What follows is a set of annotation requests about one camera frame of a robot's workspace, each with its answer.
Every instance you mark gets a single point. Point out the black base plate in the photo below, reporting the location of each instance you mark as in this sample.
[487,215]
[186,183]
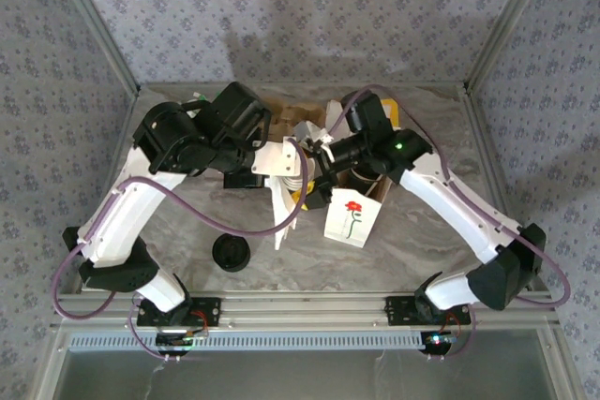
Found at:
[398,311]
[211,311]

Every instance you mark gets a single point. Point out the green white wrapped straw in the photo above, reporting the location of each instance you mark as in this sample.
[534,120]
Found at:
[202,99]

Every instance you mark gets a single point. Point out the left controller board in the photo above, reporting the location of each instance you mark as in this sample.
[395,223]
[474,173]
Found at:
[175,340]

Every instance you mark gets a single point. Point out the aluminium mounting rail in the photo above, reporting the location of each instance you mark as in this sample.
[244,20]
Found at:
[300,308]

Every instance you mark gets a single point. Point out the aluminium frame post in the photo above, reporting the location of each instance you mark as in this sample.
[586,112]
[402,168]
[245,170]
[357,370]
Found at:
[510,20]
[96,20]

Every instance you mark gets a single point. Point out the stack of pulp cup carriers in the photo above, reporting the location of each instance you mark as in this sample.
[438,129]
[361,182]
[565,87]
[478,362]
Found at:
[286,114]

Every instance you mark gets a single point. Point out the stack of white paper sheets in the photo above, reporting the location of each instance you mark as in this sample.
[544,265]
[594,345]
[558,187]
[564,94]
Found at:
[334,114]

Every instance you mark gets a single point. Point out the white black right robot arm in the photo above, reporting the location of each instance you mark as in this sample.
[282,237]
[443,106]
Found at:
[459,212]

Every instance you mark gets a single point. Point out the stack of black cup lids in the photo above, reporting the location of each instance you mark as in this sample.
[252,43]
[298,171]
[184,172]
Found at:
[230,252]

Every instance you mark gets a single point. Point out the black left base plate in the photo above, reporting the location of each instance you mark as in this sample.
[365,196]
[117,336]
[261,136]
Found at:
[211,311]

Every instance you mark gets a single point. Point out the aluminium right frame post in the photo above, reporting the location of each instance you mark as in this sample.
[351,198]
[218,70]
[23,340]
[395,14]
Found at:
[510,20]

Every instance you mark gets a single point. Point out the controller board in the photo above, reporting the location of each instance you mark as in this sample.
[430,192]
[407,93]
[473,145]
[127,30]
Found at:
[175,340]
[438,341]

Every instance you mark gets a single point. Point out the aluminium right side rail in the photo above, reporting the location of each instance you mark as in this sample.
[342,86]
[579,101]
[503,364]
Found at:
[487,137]

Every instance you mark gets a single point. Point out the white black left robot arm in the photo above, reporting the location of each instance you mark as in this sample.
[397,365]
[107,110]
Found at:
[126,212]

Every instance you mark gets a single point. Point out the yellow paper sheet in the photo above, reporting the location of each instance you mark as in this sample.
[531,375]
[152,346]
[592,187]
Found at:
[391,112]

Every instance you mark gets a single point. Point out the aluminium left side rail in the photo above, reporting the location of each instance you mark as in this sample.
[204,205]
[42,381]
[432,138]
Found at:
[123,127]

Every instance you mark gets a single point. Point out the aluminium left frame post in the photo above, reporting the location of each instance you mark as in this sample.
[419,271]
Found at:
[96,20]

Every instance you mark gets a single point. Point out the white flower print paper bag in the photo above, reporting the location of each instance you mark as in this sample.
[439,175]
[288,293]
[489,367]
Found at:
[349,222]

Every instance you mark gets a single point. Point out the right controller board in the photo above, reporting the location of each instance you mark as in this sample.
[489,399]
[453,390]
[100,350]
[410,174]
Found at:
[438,341]

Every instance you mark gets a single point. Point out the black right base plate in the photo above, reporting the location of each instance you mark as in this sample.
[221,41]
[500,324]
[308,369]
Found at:
[398,311]

